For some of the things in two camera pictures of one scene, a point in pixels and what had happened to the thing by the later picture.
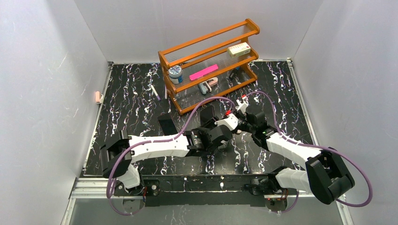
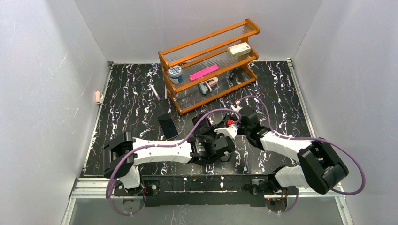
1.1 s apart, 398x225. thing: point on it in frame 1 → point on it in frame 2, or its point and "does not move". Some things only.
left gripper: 208,124 → 224,148
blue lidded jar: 175,74 does not move
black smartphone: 167,124 does not move
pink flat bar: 203,72 does not move
